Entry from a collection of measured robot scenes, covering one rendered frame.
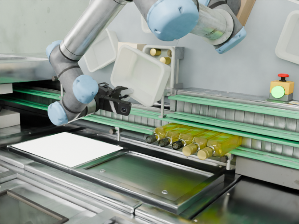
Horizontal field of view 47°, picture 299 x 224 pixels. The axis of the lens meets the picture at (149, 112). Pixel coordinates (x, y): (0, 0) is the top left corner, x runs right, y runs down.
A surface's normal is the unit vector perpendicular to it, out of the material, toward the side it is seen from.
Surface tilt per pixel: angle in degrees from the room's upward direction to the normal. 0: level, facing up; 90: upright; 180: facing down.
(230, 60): 0
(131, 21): 0
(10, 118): 90
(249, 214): 91
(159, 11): 6
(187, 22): 81
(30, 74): 90
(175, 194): 90
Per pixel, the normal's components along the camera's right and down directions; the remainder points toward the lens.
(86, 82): 0.56, -0.51
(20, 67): 0.81, 0.15
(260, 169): -0.59, 0.15
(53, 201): 0.04, -0.98
